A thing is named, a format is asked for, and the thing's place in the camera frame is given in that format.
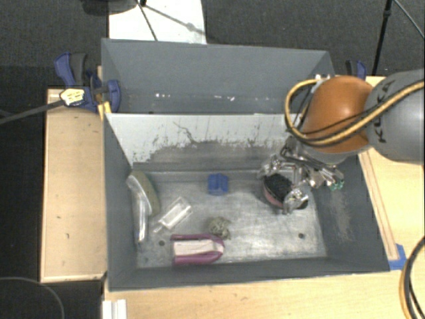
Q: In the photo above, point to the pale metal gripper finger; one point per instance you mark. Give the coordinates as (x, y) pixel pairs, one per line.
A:
(270, 167)
(293, 199)

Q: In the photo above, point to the pink brush with black bristles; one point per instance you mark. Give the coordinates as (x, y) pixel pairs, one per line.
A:
(277, 188)

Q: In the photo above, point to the blue plastic block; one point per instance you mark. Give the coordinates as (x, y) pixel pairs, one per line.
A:
(217, 184)

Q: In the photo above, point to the grey-green toy animal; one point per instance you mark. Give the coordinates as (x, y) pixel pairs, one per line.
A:
(219, 227)

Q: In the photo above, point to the grey metal bin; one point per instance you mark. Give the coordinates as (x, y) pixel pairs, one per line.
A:
(232, 78)

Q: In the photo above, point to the small clear glass bottle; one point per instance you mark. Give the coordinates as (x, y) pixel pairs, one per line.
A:
(174, 215)

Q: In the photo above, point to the pale wood board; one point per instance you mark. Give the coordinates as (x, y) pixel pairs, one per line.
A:
(73, 194)

